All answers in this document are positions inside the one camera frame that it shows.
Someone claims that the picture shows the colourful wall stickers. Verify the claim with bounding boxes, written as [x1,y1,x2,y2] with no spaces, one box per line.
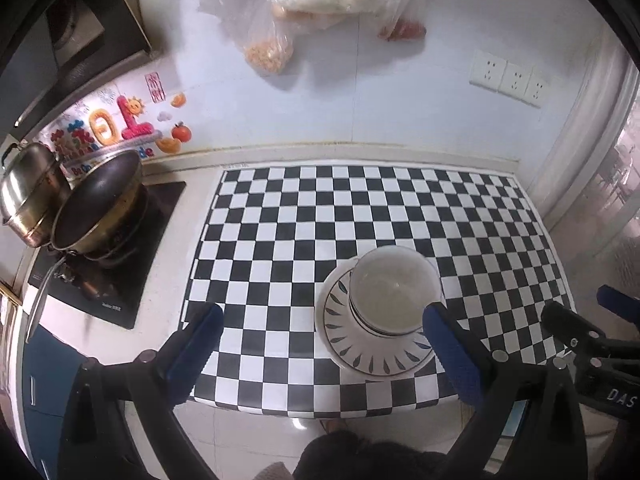
[42,72,194,167]

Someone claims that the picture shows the white wall socket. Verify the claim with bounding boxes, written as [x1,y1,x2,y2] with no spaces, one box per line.
[525,77,547,109]
[468,50,509,92]
[500,62,534,101]

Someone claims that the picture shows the blue striped white plate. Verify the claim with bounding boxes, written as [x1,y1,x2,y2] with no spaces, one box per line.
[315,255,449,377]

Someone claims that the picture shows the range hood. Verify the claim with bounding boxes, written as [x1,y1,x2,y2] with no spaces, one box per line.
[0,0,154,132]

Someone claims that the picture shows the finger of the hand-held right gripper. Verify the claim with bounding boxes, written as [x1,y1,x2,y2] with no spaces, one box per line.
[597,284,640,319]
[541,301,607,356]

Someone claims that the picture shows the black white checkered mat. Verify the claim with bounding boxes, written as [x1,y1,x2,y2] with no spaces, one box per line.
[181,164,577,419]

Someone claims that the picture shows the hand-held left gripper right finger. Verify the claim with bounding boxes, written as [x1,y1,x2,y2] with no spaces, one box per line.
[422,302,596,480]

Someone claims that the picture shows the small white bowl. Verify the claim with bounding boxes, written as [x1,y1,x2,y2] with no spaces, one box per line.
[348,246,442,333]

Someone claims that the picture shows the stainless steel pot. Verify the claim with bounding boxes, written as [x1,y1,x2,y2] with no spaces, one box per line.
[0,141,74,249]

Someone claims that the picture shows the plastic bag of red food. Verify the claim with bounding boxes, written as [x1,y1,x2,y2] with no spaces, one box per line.
[376,0,429,44]

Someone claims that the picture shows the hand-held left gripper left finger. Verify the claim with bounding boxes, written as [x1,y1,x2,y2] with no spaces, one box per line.
[57,302,226,480]

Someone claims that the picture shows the blue cabinet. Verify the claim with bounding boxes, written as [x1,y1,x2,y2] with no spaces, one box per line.
[15,324,87,463]

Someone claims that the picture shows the plastic bag of yellow food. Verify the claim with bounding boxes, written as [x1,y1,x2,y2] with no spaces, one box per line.
[199,0,297,75]

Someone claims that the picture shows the black wok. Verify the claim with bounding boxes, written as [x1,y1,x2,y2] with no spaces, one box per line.
[27,149,149,342]

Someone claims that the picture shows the black induction cooktop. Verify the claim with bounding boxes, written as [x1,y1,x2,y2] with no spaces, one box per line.
[27,180,187,331]

